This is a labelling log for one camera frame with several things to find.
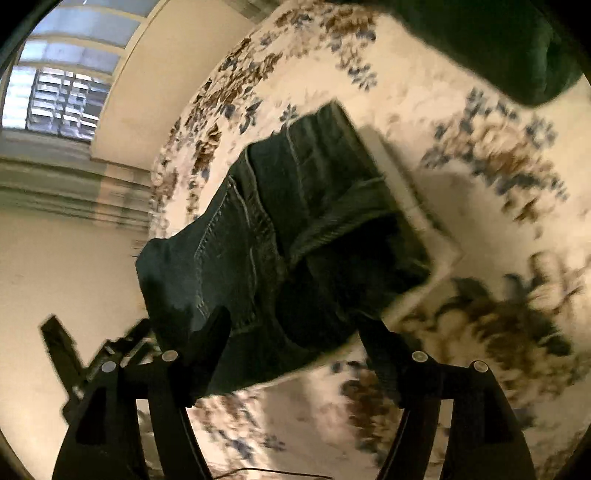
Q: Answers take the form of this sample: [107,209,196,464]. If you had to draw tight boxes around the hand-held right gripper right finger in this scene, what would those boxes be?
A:
[360,318,539,480]

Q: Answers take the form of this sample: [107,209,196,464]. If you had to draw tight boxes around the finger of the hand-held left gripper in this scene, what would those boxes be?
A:
[85,318,158,386]
[39,315,89,407]

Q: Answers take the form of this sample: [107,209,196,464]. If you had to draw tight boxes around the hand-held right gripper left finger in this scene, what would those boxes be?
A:
[52,305,232,480]

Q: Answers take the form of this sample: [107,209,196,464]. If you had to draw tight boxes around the dark blue jeans pants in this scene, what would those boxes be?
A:
[135,100,435,398]

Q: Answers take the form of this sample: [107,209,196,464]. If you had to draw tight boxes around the green striped curtain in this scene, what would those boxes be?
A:
[0,134,153,232]

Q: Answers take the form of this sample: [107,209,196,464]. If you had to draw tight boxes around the barred window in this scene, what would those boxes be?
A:
[0,0,160,139]

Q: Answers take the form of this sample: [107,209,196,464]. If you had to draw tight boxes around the bed with floral sheet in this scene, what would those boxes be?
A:
[148,0,591,480]

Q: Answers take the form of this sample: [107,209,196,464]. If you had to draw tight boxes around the dark green plush blanket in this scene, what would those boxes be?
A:
[332,0,585,107]

